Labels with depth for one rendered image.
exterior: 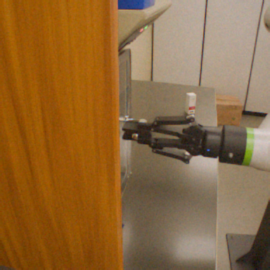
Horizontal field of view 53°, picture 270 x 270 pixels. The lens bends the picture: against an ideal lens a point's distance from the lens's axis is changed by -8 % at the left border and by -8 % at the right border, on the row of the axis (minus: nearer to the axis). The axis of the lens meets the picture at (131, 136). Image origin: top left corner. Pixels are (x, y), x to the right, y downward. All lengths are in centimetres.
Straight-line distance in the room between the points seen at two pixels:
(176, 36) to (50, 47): 323
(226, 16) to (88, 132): 322
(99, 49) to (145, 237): 56
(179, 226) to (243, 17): 299
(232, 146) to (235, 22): 295
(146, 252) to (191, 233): 14
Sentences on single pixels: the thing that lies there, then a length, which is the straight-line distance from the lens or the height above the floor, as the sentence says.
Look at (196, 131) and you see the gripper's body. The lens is 68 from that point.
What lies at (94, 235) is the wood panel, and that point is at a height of 114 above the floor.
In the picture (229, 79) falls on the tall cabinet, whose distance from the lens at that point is 369.
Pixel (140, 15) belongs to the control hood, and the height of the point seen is 150.
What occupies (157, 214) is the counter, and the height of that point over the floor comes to 94.
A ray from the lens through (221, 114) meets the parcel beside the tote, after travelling 344.
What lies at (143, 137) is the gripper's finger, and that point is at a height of 119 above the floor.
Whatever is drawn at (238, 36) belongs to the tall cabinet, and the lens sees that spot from 357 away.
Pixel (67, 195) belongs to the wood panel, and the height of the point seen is 123.
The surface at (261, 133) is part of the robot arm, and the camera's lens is 69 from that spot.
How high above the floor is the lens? 155
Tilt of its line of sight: 30 degrees down
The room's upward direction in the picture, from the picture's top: straight up
